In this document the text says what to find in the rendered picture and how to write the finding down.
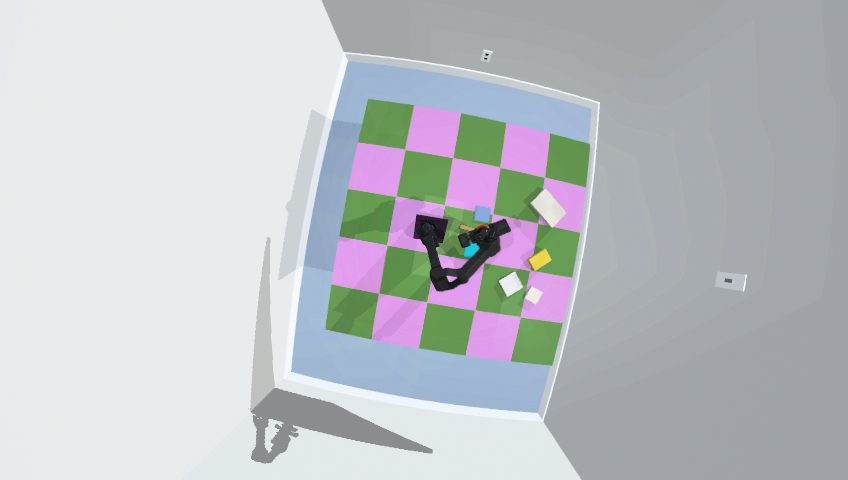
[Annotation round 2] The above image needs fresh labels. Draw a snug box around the yellow block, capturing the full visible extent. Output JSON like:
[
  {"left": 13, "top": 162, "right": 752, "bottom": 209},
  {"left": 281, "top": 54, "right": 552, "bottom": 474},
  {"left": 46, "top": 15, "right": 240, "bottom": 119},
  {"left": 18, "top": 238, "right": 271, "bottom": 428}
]
[{"left": 527, "top": 249, "right": 551, "bottom": 271}]

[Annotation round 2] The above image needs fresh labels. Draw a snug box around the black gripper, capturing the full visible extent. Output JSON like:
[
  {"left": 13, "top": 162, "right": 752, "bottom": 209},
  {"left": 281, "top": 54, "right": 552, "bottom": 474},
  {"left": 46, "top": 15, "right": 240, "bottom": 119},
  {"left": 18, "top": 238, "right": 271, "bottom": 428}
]
[{"left": 458, "top": 223, "right": 492, "bottom": 248}]

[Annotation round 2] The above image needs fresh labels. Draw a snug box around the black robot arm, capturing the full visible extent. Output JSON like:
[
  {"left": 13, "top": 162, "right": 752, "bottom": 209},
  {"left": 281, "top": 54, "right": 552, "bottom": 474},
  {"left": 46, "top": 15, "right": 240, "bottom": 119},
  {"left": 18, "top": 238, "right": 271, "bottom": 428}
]
[{"left": 416, "top": 218, "right": 511, "bottom": 292}]

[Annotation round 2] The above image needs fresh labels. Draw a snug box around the white rectangular block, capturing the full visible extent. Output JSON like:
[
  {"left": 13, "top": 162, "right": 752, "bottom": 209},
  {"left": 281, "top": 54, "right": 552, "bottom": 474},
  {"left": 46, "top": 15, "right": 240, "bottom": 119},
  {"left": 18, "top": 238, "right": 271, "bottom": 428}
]
[{"left": 529, "top": 188, "right": 566, "bottom": 228}]

